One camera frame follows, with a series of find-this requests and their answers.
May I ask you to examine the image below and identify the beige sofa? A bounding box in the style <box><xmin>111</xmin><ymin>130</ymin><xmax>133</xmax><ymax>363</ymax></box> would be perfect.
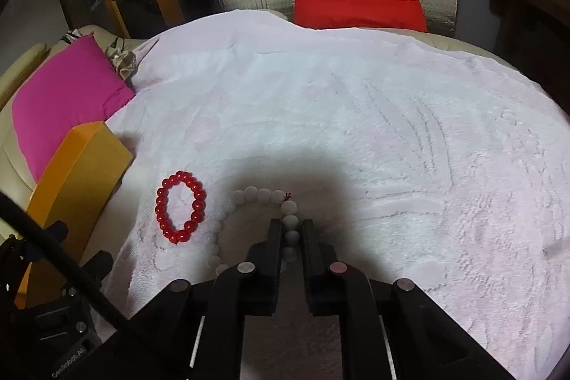
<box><xmin>0</xmin><ymin>24</ymin><xmax>156</xmax><ymax>238</ymax></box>

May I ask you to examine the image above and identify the orange box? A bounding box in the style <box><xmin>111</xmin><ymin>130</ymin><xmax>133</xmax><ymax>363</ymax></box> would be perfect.
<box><xmin>15</xmin><ymin>121</ymin><xmax>134</xmax><ymax>309</ymax></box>

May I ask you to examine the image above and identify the grey patterned pouch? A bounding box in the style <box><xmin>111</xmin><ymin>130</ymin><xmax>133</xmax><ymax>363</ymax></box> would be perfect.
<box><xmin>104</xmin><ymin>35</ymin><xmax>139</xmax><ymax>80</ymax></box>

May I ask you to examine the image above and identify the red bead bracelet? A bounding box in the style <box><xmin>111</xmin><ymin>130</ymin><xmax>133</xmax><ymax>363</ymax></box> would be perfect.
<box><xmin>155</xmin><ymin>171</ymin><xmax>208</xmax><ymax>245</ymax></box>

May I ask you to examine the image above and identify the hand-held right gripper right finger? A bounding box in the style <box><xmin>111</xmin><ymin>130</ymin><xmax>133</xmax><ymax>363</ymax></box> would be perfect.
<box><xmin>300</xmin><ymin>219</ymin><xmax>517</xmax><ymax>380</ymax></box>

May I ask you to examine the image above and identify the pale pink blanket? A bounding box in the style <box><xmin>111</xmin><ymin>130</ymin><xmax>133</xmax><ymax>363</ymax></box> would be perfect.
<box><xmin>95</xmin><ymin>8</ymin><xmax>570</xmax><ymax>380</ymax></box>

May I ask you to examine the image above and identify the pink cushion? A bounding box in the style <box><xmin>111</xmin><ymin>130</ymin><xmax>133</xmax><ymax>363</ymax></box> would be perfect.
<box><xmin>12</xmin><ymin>33</ymin><xmax>135</xmax><ymax>180</ymax></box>

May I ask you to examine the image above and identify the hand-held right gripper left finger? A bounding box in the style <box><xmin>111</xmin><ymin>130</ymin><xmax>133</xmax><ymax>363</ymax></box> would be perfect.
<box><xmin>113</xmin><ymin>219</ymin><xmax>286</xmax><ymax>380</ymax></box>

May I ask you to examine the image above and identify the dark woven panel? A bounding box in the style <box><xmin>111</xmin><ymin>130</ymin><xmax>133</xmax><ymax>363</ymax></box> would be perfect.
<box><xmin>58</xmin><ymin>0</ymin><xmax>123</xmax><ymax>40</ymax></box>

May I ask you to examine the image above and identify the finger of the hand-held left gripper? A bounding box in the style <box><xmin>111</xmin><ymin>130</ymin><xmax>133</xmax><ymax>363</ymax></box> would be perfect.
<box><xmin>84</xmin><ymin>252</ymin><xmax>114</xmax><ymax>287</ymax></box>
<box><xmin>42</xmin><ymin>222</ymin><xmax>68</xmax><ymax>245</ymax></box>

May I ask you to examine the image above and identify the white bead bracelet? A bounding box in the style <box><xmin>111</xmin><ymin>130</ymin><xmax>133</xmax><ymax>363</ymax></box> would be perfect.
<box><xmin>207</xmin><ymin>186</ymin><xmax>300</xmax><ymax>277</ymax></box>

